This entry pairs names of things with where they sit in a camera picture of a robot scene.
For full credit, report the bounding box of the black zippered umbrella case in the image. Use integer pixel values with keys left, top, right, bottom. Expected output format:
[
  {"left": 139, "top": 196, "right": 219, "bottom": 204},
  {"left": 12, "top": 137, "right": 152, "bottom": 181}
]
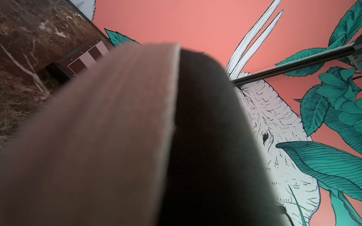
[{"left": 1, "top": 44, "right": 282, "bottom": 226}]

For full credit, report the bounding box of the folding chess board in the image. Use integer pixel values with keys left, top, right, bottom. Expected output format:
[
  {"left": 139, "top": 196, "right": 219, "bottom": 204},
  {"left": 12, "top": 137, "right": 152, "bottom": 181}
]
[{"left": 45, "top": 36, "right": 113, "bottom": 84}]

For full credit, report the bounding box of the black frame post right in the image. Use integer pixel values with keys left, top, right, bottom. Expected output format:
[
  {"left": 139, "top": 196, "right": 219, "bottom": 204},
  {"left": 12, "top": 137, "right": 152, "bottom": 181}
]
[{"left": 232, "top": 36, "right": 362, "bottom": 87}]

